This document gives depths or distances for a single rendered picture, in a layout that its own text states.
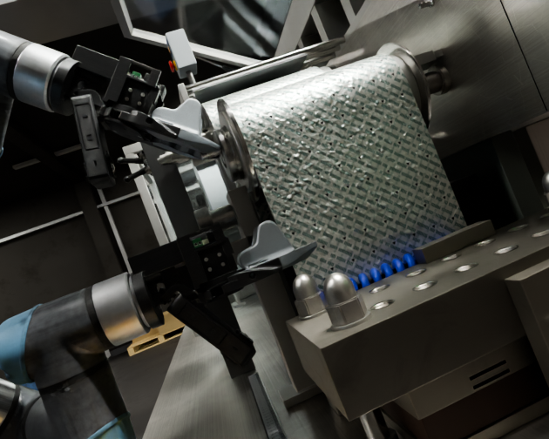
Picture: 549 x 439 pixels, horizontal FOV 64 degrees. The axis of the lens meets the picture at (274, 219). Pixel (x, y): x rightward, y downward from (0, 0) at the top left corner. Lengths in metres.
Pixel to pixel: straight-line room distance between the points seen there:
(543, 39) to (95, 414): 0.63
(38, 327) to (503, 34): 0.62
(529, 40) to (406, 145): 0.17
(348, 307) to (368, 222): 0.21
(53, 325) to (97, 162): 0.19
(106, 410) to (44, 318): 0.12
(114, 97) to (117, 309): 0.25
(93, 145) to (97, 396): 0.29
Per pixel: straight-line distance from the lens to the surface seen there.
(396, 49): 0.68
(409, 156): 0.61
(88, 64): 0.63
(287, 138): 0.57
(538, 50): 0.60
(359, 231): 0.57
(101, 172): 0.58
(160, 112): 0.59
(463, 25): 0.69
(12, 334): 0.55
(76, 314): 0.53
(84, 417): 0.54
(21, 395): 0.65
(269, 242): 0.51
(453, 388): 0.42
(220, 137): 0.59
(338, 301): 0.38
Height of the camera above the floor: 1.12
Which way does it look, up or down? 2 degrees up
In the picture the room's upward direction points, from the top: 22 degrees counter-clockwise
